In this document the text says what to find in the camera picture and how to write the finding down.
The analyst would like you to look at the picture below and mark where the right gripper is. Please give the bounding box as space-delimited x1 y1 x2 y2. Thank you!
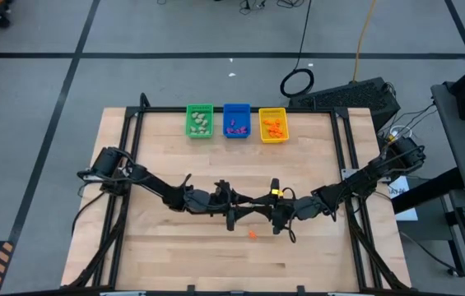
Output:
251 178 295 236

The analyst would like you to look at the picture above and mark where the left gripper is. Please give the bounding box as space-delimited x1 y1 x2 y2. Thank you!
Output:
212 179 263 233

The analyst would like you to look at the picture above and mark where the green plastic basket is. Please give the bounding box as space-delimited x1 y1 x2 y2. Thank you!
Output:
185 103 215 139

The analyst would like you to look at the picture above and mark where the blue plastic basket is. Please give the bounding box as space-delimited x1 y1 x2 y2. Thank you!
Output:
222 103 253 139

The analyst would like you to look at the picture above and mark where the yellow plastic basket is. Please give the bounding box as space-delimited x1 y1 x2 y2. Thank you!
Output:
258 107 291 145

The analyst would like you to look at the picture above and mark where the black computer tower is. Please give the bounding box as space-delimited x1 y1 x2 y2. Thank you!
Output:
288 76 402 132

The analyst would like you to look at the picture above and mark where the white paper sheet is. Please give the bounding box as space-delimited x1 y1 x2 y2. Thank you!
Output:
387 175 419 222

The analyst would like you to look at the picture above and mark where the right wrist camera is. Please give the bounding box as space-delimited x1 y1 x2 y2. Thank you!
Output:
293 196 326 221

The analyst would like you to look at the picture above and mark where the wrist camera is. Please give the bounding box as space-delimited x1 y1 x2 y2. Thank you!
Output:
293 196 326 221
182 187 212 215

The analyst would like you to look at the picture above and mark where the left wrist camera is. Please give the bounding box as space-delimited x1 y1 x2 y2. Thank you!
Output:
182 187 212 215

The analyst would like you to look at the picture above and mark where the black coiled cable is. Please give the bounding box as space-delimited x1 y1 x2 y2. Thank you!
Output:
279 0 315 99

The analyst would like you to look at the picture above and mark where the white cable loop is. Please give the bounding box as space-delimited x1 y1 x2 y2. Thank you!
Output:
390 124 413 140

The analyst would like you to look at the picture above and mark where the yellow cable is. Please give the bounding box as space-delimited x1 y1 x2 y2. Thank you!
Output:
351 0 378 82

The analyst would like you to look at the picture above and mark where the black cable bundle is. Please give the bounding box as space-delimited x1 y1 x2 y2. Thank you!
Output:
238 0 305 12

